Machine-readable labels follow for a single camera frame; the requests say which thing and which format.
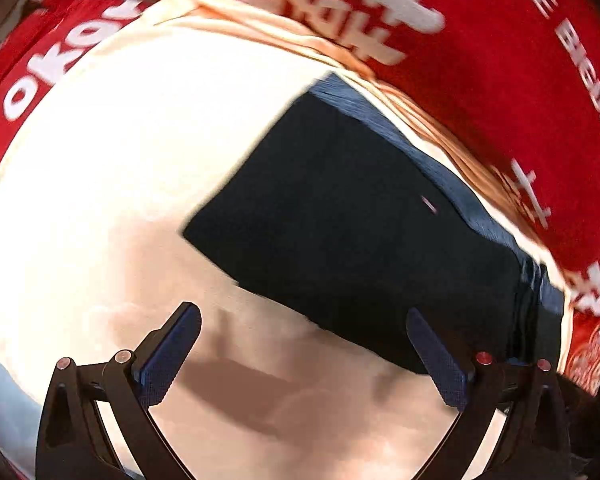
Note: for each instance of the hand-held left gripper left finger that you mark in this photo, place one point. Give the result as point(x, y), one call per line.
point(167, 360)

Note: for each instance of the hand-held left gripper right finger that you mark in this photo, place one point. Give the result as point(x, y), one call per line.
point(440, 360)

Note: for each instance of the black pants with blue trim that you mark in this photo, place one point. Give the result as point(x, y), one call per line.
point(355, 230)

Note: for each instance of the red cloth with gold medallion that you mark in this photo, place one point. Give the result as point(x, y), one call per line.
point(592, 350)

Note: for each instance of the cream padded cloth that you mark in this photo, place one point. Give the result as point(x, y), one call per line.
point(130, 170)

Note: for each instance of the red printed blanket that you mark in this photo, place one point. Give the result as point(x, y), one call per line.
point(455, 25)

